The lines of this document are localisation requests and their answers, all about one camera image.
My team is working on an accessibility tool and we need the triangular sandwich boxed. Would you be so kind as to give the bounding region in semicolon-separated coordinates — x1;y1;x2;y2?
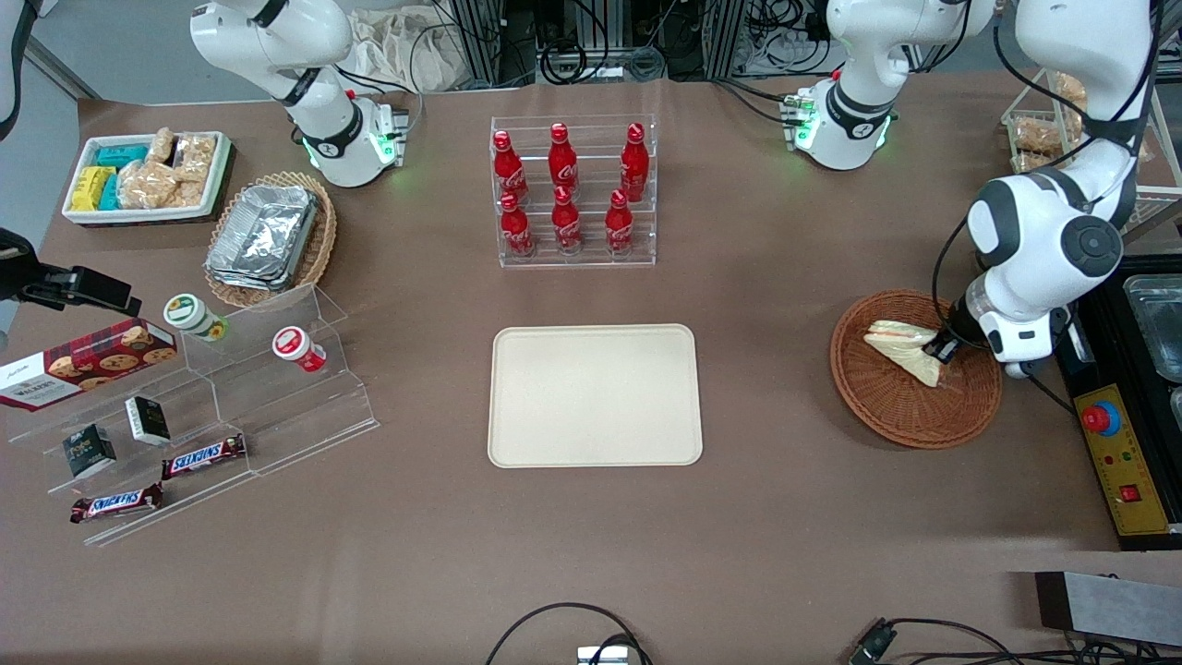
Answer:
862;319;945;389

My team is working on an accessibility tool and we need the round brown wicker basket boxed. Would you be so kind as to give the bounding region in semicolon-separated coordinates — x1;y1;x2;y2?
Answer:
829;289;1004;451

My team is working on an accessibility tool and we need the white snack tray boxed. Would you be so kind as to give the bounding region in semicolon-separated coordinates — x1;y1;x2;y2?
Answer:
62;131;234;227

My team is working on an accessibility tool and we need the oval tan wicker basket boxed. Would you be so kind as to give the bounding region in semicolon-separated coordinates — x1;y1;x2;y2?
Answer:
203;171;338;308

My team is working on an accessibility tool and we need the cream rectangular tray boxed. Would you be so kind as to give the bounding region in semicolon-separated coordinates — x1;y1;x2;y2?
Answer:
488;323;705;469

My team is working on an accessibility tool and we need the red cookie box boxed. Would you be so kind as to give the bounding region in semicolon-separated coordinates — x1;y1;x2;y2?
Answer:
0;319;178;412

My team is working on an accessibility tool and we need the green lid yogurt cup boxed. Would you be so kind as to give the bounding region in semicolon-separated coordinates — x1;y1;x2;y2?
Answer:
163;294;229;343

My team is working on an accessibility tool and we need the yellow snack packet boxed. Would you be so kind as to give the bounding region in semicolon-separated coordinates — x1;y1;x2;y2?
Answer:
72;166;116;212

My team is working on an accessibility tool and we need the small black box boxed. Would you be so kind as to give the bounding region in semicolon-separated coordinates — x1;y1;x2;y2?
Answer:
62;423;118;479
125;395;172;447

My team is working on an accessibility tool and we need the metal pan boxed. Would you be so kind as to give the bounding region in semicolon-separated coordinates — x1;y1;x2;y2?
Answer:
1124;274;1182;382

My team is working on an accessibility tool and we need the black sealing machine yellow panel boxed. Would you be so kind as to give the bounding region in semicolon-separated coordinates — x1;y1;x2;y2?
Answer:
1053;254;1182;552

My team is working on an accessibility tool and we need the aluminium foil container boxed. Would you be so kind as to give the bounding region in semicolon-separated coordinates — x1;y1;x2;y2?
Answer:
205;185;320;292

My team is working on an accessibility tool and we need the brown Snickers bar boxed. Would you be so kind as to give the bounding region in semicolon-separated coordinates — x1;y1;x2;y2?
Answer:
70;483;164;525
162;433;247;480

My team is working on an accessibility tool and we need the red yogurt cup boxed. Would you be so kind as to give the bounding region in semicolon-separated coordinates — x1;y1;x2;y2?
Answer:
271;326;327;373

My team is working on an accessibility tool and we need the clear acrylic step display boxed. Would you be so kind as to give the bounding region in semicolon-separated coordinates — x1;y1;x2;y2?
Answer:
7;284;380;548

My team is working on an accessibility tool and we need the grey metal box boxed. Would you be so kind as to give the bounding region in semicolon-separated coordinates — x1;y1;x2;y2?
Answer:
1034;571;1182;647

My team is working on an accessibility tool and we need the red cola bottle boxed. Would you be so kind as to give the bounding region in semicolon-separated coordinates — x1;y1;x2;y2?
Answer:
605;189;635;257
492;130;529;204
621;123;650;202
500;192;536;259
549;123;580;195
551;186;584;255

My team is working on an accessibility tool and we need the clear acrylic bottle rack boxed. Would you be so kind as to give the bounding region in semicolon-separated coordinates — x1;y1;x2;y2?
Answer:
489;115;658;270

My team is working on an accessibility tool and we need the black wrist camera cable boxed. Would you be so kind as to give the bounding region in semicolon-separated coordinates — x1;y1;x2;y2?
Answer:
931;0;1164;347

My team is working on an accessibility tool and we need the white wire rack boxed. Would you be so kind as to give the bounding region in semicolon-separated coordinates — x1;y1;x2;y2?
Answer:
1002;66;1182;234

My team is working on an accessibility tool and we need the black cable with connector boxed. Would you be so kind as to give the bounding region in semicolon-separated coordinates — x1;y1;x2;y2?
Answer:
848;617;1182;665

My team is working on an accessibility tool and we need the aluminium frame post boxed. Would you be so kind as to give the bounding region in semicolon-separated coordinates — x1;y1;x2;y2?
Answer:
448;0;504;89
706;0;749;79

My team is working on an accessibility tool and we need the black cable bundle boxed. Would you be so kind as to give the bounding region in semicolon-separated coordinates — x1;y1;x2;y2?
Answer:
540;37;668;86

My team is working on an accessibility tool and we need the black looped cable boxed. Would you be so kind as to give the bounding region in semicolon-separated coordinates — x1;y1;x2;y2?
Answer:
485;602;652;665

